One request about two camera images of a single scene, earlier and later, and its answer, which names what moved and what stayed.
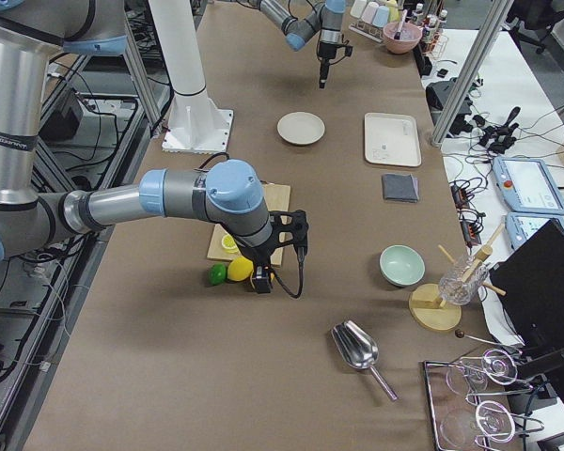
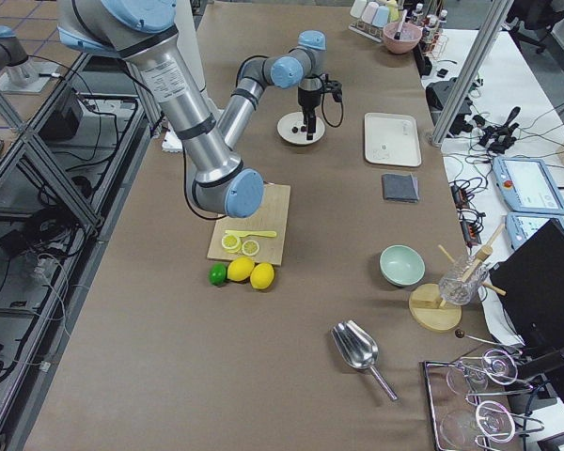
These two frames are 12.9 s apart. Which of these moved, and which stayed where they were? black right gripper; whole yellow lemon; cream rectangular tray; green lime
Moved: black right gripper
Stayed: whole yellow lemon; cream rectangular tray; green lime
